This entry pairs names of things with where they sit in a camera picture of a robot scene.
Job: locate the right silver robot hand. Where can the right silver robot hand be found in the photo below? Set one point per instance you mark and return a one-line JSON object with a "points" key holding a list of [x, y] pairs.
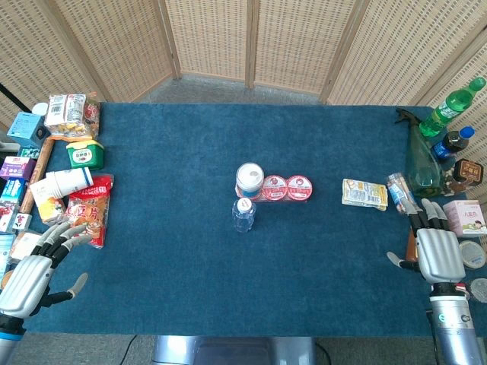
{"points": [[439, 254]]}

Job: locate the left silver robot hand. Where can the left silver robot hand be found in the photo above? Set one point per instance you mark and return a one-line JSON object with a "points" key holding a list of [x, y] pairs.
{"points": [[26, 281]]}

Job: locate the clear water bottle white cap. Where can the clear water bottle white cap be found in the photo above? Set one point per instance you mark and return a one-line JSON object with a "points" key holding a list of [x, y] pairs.
{"points": [[243, 218]]}

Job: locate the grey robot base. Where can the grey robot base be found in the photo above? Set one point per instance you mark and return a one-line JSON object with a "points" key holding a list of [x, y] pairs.
{"points": [[228, 351]]}

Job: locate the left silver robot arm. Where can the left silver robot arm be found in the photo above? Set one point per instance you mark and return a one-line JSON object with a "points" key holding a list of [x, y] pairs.
{"points": [[9, 338]]}

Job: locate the dark green spray bottle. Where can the dark green spray bottle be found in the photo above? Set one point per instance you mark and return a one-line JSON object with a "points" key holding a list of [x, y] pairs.
{"points": [[422, 167]]}

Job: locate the dark cola bottle blue cap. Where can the dark cola bottle blue cap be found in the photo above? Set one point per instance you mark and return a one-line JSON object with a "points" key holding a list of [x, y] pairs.
{"points": [[449, 146]]}

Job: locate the bright green soda bottle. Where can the bright green soda bottle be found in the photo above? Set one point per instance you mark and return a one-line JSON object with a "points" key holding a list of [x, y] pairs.
{"points": [[445, 110]]}

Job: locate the yellow pudding cup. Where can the yellow pudding cup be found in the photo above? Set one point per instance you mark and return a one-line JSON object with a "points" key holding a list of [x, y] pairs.
{"points": [[7, 279]]}

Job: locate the round white tin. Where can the round white tin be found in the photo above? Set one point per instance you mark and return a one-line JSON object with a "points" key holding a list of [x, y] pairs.
{"points": [[472, 254]]}

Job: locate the clear plastic wrapped pack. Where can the clear plastic wrapped pack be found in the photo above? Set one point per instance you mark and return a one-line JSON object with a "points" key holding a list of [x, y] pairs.
{"points": [[23, 245]]}

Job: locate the pale blue white pack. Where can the pale blue white pack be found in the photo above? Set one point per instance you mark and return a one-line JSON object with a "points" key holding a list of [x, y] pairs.
{"points": [[5, 251]]}

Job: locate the small red white item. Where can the small red white item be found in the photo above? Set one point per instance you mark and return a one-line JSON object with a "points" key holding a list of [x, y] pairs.
{"points": [[463, 291]]}

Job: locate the pink cardboard box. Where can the pink cardboard box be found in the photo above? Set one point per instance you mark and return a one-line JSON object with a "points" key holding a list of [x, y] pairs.
{"points": [[466, 218]]}

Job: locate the clear round plastic lid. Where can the clear round plastic lid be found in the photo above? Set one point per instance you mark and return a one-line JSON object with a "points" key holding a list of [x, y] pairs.
{"points": [[478, 289]]}

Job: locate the small white flower box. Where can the small white flower box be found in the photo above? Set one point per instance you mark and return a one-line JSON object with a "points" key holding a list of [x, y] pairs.
{"points": [[22, 221]]}

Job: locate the red fruit print box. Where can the red fruit print box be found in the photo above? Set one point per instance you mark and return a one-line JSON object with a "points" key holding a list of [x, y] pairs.
{"points": [[5, 216]]}

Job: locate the yellow white snack packet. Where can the yellow white snack packet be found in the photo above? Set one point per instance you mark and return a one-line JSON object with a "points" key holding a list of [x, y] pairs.
{"points": [[51, 211]]}

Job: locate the clear snack tube blue label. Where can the clear snack tube blue label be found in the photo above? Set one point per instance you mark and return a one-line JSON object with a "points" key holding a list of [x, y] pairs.
{"points": [[397, 192]]}

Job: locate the brown lidded nut jar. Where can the brown lidded nut jar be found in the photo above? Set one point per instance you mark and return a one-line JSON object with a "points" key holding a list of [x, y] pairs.
{"points": [[470, 173]]}

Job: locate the blue white carton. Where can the blue white carton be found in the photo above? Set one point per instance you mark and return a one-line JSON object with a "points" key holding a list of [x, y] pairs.
{"points": [[13, 192]]}

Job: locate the large red chips bag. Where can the large red chips bag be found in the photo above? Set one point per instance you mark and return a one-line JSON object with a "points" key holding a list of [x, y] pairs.
{"points": [[91, 213]]}

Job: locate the yellow snack packet with barcode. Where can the yellow snack packet with barcode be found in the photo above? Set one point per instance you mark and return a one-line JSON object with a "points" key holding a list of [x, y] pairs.
{"points": [[363, 194]]}

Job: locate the purple box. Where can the purple box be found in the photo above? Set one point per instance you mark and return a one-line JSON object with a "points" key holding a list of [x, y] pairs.
{"points": [[15, 167]]}

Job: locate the brown wooden roll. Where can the brown wooden roll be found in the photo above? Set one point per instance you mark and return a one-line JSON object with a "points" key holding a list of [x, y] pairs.
{"points": [[40, 163]]}

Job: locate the small green patterned box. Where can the small green patterned box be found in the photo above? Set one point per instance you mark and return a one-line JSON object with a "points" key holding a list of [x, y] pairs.
{"points": [[28, 153]]}

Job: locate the green tub yellow lid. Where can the green tub yellow lid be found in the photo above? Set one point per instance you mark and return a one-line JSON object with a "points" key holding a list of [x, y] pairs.
{"points": [[84, 157]]}

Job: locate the grey device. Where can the grey device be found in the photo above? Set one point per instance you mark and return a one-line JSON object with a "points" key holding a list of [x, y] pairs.
{"points": [[7, 144]]}

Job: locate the light blue box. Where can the light blue box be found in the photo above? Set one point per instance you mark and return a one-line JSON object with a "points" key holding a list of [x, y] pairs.
{"points": [[24, 129]]}

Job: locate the white snack bag with barcode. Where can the white snack bag with barcode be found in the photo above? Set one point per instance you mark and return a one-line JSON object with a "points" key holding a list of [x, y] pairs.
{"points": [[64, 112]]}

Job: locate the red clear snack bag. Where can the red clear snack bag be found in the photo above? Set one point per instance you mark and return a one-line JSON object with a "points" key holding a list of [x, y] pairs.
{"points": [[92, 114]]}

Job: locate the black rod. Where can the black rod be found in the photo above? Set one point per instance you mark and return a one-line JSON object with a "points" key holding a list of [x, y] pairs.
{"points": [[11, 98]]}

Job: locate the blue table cloth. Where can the blue table cloth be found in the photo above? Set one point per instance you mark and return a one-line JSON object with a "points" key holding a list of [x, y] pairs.
{"points": [[228, 273]]}

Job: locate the white lidded jar blue band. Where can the white lidded jar blue band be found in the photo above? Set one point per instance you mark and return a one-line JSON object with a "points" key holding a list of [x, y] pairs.
{"points": [[249, 178]]}

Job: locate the woven bamboo folding screen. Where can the woven bamboo folding screen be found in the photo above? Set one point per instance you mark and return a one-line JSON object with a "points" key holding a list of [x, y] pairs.
{"points": [[209, 38]]}

